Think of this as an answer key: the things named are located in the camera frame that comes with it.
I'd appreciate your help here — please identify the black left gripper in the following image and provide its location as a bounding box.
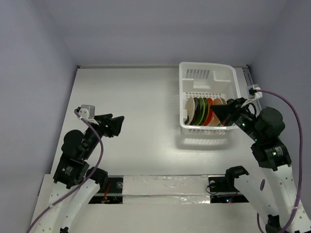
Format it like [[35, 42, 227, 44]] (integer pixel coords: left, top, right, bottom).
[[82, 113, 124, 158]]

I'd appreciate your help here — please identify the yellow patterned brown-rim plate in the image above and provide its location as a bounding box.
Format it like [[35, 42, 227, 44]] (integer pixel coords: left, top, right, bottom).
[[201, 98, 209, 126]]

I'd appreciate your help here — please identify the green plate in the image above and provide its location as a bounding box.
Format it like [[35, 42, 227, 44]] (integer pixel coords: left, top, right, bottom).
[[195, 98, 206, 126]]

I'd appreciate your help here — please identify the black plate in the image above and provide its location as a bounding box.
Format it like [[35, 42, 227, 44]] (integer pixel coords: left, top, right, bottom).
[[190, 98, 199, 125]]

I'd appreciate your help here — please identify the beige plate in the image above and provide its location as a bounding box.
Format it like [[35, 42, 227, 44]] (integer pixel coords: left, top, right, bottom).
[[184, 97, 195, 125]]

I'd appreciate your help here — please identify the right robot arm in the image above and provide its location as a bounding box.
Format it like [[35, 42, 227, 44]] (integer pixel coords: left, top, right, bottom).
[[209, 98, 311, 233]]

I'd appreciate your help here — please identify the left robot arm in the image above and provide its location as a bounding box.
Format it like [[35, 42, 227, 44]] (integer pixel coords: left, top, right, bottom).
[[32, 106, 124, 233]]

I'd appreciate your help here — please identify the white plastic dish rack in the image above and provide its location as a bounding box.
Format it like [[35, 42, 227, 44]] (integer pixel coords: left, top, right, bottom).
[[179, 62, 241, 134]]

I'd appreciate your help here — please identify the tan plate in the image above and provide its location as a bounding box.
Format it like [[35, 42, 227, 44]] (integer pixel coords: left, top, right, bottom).
[[208, 98, 227, 127]]

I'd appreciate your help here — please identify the orange plate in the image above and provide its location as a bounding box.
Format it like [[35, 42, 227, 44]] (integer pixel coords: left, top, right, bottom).
[[203, 98, 213, 126]]

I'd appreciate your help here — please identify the white foil-taped front bar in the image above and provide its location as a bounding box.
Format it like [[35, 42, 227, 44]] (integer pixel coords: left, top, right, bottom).
[[122, 175, 210, 205]]

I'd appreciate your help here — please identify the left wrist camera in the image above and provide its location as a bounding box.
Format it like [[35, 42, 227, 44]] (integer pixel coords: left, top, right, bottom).
[[77, 104, 95, 122]]

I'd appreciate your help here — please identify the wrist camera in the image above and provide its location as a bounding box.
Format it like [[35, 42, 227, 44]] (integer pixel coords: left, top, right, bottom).
[[246, 84, 262, 104], [77, 104, 95, 122]]

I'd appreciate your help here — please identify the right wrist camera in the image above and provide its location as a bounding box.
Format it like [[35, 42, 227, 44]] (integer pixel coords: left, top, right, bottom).
[[246, 84, 262, 104]]

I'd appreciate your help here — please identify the metal rail at right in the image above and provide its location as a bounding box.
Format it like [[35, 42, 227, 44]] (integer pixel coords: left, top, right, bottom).
[[242, 67, 261, 115]]

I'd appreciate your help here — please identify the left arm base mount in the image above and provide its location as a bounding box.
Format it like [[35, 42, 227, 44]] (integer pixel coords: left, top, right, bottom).
[[89, 176, 123, 204]]

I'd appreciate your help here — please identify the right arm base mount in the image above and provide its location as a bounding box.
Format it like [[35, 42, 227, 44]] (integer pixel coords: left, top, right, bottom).
[[206, 166, 249, 203]]

